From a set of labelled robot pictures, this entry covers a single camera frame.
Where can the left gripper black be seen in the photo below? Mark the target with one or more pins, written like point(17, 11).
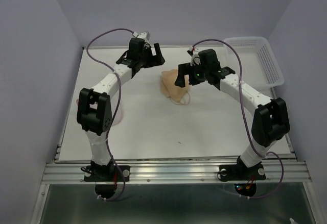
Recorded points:
point(154, 60)

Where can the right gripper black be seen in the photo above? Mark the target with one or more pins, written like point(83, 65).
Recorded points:
point(186, 69)

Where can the beige bra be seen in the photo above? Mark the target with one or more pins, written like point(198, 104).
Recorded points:
point(177, 95)

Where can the pink-trimmed mesh laundry bag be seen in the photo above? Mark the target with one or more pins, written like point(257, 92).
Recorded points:
point(117, 119)

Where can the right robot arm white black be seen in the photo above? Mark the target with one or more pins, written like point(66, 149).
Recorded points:
point(270, 116)

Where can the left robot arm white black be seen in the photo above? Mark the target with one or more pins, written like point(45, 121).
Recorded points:
point(94, 112)

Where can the white plastic perforated basket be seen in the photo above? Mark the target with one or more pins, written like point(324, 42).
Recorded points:
point(260, 68)

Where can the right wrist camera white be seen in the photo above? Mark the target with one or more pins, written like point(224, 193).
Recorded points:
point(194, 53)

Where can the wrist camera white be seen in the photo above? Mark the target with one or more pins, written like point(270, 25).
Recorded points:
point(194, 53)
point(143, 35)

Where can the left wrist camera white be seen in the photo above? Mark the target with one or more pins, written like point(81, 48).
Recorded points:
point(143, 35)

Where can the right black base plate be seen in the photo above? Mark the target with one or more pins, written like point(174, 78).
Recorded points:
point(244, 178)

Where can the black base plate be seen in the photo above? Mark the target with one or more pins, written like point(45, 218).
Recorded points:
point(110, 183)
point(244, 178)

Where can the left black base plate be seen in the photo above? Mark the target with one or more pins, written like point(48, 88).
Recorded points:
point(110, 183)

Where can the aluminium rail frame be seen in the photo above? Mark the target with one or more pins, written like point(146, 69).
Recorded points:
point(174, 153)

